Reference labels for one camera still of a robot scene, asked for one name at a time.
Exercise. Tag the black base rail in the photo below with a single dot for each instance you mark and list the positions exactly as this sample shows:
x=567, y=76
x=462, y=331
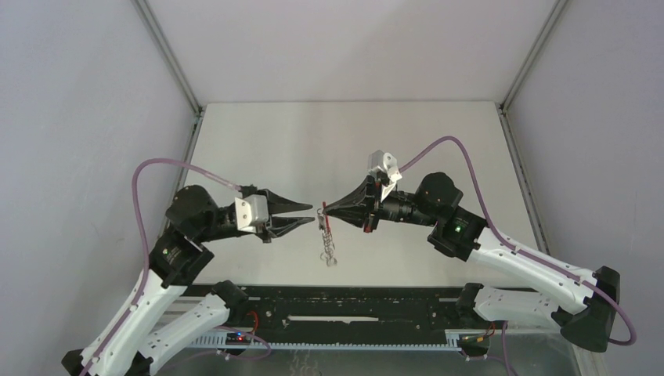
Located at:
x=384, y=318

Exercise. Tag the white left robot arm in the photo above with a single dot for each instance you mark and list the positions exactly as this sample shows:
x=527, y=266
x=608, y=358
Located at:
x=131, y=344

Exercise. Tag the left aluminium frame post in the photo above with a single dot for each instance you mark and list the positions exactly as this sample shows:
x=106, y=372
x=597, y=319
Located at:
x=155, y=31

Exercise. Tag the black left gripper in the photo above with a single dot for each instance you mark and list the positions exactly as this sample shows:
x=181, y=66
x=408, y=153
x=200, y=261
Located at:
x=280, y=225

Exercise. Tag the grey aluminium frame rail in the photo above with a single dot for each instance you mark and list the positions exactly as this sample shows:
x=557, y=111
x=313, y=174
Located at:
x=519, y=106

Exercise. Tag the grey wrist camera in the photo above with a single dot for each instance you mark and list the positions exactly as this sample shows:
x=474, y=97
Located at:
x=251, y=213
x=384, y=167

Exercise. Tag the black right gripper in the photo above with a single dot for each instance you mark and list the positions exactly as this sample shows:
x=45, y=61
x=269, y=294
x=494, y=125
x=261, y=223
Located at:
x=368, y=193

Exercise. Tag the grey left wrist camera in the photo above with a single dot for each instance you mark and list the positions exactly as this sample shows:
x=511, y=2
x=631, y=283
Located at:
x=251, y=213

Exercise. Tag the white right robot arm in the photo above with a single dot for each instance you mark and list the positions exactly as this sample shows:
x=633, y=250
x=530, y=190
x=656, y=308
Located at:
x=579, y=302

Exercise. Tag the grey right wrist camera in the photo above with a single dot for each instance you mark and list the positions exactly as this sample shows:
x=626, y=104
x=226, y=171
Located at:
x=384, y=167

